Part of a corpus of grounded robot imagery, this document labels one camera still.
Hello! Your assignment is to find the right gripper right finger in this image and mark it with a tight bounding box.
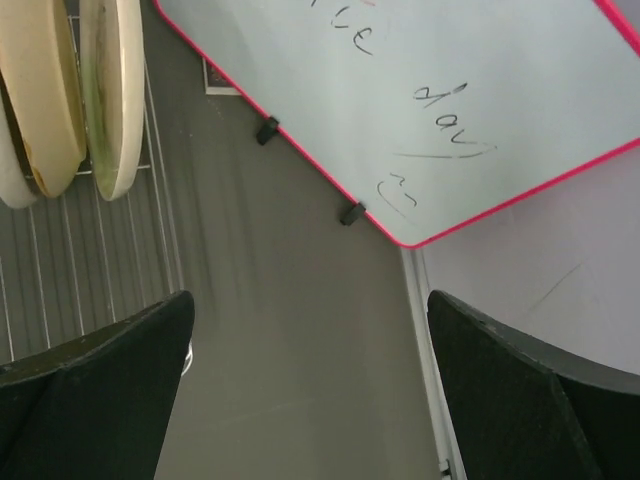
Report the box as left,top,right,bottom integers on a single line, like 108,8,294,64
427,290,639,479

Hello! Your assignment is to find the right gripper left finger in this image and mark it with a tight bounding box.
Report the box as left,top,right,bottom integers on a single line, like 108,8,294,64
1,291,195,479

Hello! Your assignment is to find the blue and cream plate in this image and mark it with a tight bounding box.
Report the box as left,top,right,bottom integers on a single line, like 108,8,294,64
1,79,38,209

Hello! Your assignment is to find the bird plate with orange leaves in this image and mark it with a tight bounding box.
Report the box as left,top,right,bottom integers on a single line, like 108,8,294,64
1,1,87,198

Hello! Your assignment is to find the green tinted branch plate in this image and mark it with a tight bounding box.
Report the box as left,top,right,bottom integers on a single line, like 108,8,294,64
79,1,145,201

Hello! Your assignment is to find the pink framed whiteboard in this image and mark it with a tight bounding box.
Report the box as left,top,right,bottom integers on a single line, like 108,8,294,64
157,1,639,248

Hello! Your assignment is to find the metal wire dish rack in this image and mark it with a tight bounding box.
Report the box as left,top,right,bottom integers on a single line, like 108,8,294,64
1,1,184,363

